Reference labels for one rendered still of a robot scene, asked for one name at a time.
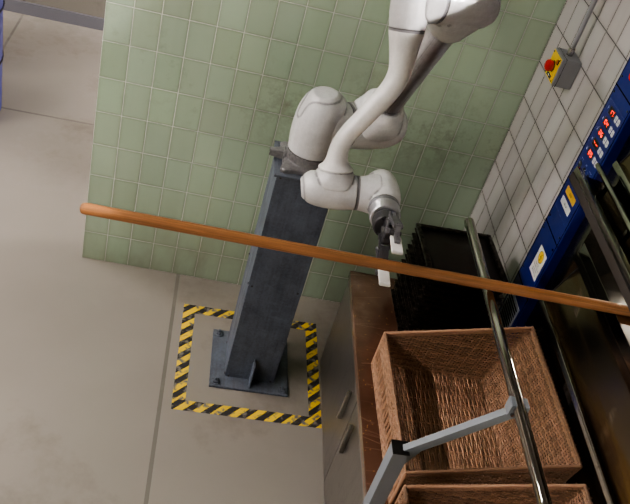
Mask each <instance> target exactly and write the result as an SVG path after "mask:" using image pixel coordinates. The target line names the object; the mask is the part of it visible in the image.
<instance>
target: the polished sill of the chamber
mask: <svg viewBox="0 0 630 504"><path fill-rule="evenodd" d="M579 254H580V256H581V259H582V261H583V263H584V266H585V268H586V271H587V273H588V275H589V278H590V280H591V282H592V285H593V287H594V289H595V292H596V294H597V297H598V299H599V300H603V301H609V302H614V303H619V304H624V305H627V304H626V302H625V300H624V298H623V296H622V293H621V291H620V289H619V287H618V285H617V283H616V280H615V278H614V276H613V274H612V272H611V270H610V267H609V265H608V263H607V261H606V259H605V256H604V254H603V252H602V250H601V248H600V246H599V245H594V244H589V243H584V244H583V246H582V247H581V249H580V251H579ZM604 313H605V315H606V318H607V320H608V323H609V325H610V327H611V330H612V332H613V334H614V337H615V339H616V341H617V344H618V346H619V349H620V351H621V353H622V356H623V358H624V360H625V363H626V365H627V367H628V370H629V372H630V317H629V316H623V315H618V314H613V313H607V312H604Z"/></svg>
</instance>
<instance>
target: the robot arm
mask: <svg viewBox="0 0 630 504"><path fill-rule="evenodd" d="M500 8H501V0H391V3H390V9H389V30H388V31H389V68H388V72H387V74H386V77H385V78H384V80H383V82H382V83H381V84H380V86H379V87H378V88H373V89H370V90H369V91H367V92H366V93H365V94H364V95H362V96H361V97H359V98H357V99H356V100H355V101H354V102H347V101H346V99H345V98H344V96H343V95H342V94H341V93H340V92H339V91H337V90H335V89H333V88H331V87H327V86H319V87H315V88H313V89H311V90H310V91H308V92H307V94H306V95H305V96H304V97H303V99H302V100H301V102H300V103H299V105H298V107H297V110H296V112H295V115H294V118H293V122H292V125H291V129H290V134H289V141H288V142H286V141H282V142H281V143H280V147H270V150H269V151H270V152H269V155H271V156H274V157H277V158H279V159H282V165H281V168H280V171H281V172H282V173H285V174H297V175H302V177H301V179H300V181H301V197H302V198H303V199H304V200H305V201H306V202H307V203H309V204H311V205H314V206H317V207H321V208H326V209H333V210H357V211H361V212H365V213H368V214H369V220H370V223H371V225H372V226H373V231H374V232H375V234H377V235H378V240H379V241H378V247H377V246H376V248H375V251H376V258H382V259H387V260H388V255H389V250H390V249H391V252H392V254H397V255H403V247H402V240H401V237H400V236H401V234H402V233H401V232H400V230H402V229H403V224H402V222H401V220H400V218H401V213H400V203H401V194H400V189H399V185H398V183H397V180H396V178H395V177H394V175H393V174H392V173H391V172H389V171H388V170H385V169H377V170H375V171H373V172H371V173H370V174H369V175H365V176H357V175H354V173H353V168H352V167H351V166H350V164H349V162H348V152H349V149H362V150H372V149H384V148H388V147H391V146H393V145H395V144H397V143H399V142H400V141H401V140H402V139H403V138H404V136H405V134H406V131H407V127H408V119H407V115H406V113H405V111H404V105H405V104H406V102H407V101H408V100H409V98H410V97H411V96H412V95H413V93H414V92H415V91H416V89H417V88H418V87H419V86H420V84H421V83H422V82H423V81H424V79H425V78H426V77H427V75H428V74H429V73H430V72H431V70H432V69H433V68H434V66H435V65H436V64H437V63H438V61H439V60H440V59H441V57H442V56H443V55H444V54H445V52H446V51H447V50H448V48H449V47H450V46H451V45H452V43H456V42H459V41H461V40H462V39H464V38H465V37H467V36H469V35H470V34H472V33H474V32H475V31H477V30H478V29H483V28H485V27H487V26H489V25H490V24H492V23H493V22H494V21H495V20H496V18H497V16H498V15H499V12H500ZM384 245H388V246H384Z"/></svg>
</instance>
